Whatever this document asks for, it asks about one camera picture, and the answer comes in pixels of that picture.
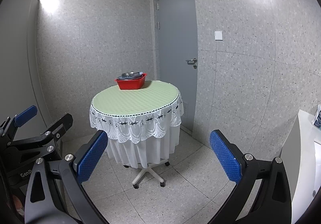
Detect white cabinet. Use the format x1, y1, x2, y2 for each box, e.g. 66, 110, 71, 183
281, 110, 320, 223

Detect green checkered tablecloth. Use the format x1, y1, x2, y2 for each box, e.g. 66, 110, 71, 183
89, 80, 184, 169

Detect red plastic bin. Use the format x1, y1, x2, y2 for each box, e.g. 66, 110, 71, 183
114, 73, 147, 90

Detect steel plate in bin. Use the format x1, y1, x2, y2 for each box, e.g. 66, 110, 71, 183
117, 72, 143, 80

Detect packet on cabinet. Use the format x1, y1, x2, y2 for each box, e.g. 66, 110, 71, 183
312, 104, 321, 129

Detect white table base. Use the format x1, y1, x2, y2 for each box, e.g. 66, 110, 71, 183
132, 159, 170, 189

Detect grey door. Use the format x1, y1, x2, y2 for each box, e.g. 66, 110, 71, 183
156, 0, 198, 132

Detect metal door handle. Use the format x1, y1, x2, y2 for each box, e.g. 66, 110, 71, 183
186, 58, 197, 65

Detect white wall switch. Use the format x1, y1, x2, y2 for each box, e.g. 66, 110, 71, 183
214, 31, 223, 41

